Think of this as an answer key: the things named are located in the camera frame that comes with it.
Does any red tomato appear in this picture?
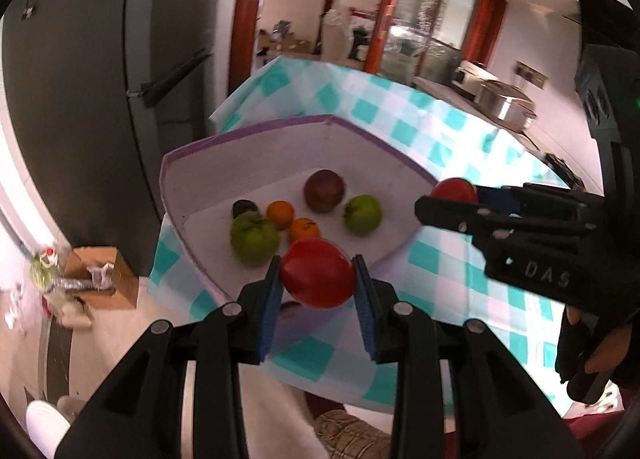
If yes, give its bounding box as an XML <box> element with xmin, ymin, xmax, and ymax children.
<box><xmin>280</xmin><ymin>238</ymin><xmax>356</xmax><ymax>309</ymax></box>
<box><xmin>430</xmin><ymin>178</ymin><xmax>478</xmax><ymax>204</ymax></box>

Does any green apple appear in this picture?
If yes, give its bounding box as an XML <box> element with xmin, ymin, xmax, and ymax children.
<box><xmin>230</xmin><ymin>211</ymin><xmax>281</xmax><ymax>267</ymax></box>
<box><xmin>343</xmin><ymin>195</ymin><xmax>383</xmax><ymax>237</ymax></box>

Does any right hand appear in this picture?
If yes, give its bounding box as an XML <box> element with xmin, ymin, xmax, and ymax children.
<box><xmin>558</xmin><ymin>306</ymin><xmax>639</xmax><ymax>384</ymax></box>

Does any teal white checkered tablecloth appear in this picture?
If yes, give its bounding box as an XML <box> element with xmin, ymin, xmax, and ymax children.
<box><xmin>148</xmin><ymin>57</ymin><xmax>572</xmax><ymax>413</ymax></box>

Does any steel cooking pot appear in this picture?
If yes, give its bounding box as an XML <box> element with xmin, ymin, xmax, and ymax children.
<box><xmin>474</xmin><ymin>80</ymin><xmax>537</xmax><ymax>133</ymax></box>

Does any cardboard box on floor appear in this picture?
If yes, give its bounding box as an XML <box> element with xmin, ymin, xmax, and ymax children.
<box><xmin>63</xmin><ymin>247</ymin><xmax>139</xmax><ymax>311</ymax></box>

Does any green apple on table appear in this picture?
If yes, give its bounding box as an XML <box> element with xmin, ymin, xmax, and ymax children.
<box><xmin>343</xmin><ymin>195</ymin><xmax>383</xmax><ymax>237</ymax></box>

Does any dark red apple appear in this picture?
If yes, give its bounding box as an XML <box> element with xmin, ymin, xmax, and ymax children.
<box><xmin>303</xmin><ymin>169</ymin><xmax>346</xmax><ymax>213</ymax></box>

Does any orange tangerine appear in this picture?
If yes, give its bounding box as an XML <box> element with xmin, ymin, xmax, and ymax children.
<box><xmin>266</xmin><ymin>200</ymin><xmax>295</xmax><ymax>231</ymax></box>
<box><xmin>288</xmin><ymin>218</ymin><xmax>321</xmax><ymax>243</ymax></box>

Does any dark purple plum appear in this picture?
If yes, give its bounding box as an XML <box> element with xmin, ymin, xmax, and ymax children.
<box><xmin>232</xmin><ymin>199</ymin><xmax>259</xmax><ymax>220</ymax></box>

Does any grey refrigerator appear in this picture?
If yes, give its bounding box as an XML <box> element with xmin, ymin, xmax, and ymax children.
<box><xmin>1</xmin><ymin>0</ymin><xmax>235</xmax><ymax>268</ymax></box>

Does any red wooden door frame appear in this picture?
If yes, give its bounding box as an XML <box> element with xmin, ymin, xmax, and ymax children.
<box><xmin>362</xmin><ymin>0</ymin><xmax>398</xmax><ymax>75</ymax></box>

